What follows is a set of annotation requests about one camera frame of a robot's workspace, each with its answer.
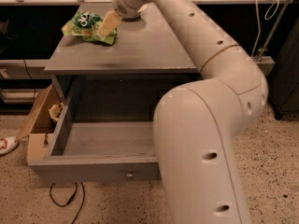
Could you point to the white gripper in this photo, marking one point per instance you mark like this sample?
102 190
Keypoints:
124 2

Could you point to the green rice chip bag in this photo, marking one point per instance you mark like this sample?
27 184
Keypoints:
85 25

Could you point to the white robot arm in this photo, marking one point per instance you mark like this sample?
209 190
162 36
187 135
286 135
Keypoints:
195 124

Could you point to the grey open top drawer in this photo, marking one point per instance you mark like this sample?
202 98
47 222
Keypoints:
97 150

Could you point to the metal drawer knob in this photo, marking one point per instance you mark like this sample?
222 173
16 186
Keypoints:
130 175

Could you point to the grey cabinet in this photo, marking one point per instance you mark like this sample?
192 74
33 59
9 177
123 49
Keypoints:
124 81

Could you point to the crumpled yellow paper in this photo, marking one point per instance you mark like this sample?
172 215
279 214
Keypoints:
55 111

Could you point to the brown cardboard box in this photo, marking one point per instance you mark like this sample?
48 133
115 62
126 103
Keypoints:
38 127

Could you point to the white red shoe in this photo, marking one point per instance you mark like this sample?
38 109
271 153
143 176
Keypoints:
8 144

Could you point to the grey wall ledge rail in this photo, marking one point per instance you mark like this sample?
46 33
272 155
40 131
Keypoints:
23 69

